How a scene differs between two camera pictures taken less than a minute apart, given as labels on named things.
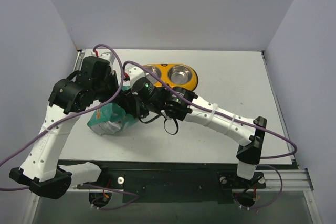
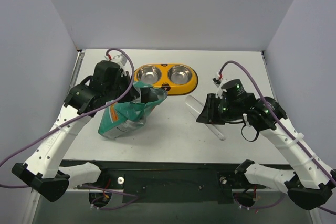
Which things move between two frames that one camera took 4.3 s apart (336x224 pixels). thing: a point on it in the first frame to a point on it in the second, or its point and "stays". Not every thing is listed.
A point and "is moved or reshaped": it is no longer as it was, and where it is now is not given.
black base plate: (175, 181) stays
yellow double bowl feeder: (164, 68) stays
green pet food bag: (109, 118) is moved or reshaped
